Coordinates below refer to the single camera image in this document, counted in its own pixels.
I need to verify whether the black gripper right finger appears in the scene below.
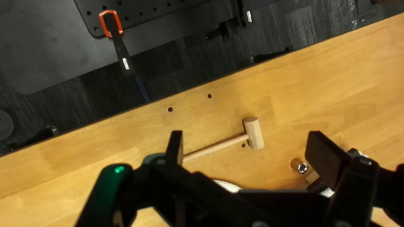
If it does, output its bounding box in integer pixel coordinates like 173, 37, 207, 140
304, 130, 352, 192

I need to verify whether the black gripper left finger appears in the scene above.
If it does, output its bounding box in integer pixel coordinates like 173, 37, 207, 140
164, 130, 185, 167

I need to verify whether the small wooden mallet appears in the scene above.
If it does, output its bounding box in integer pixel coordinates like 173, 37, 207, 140
181, 116, 265, 164

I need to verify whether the orange black bar clamp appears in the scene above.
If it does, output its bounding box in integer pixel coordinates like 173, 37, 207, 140
97, 9, 152, 105

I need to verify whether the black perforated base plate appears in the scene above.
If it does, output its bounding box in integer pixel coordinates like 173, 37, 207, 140
73, 0, 237, 40

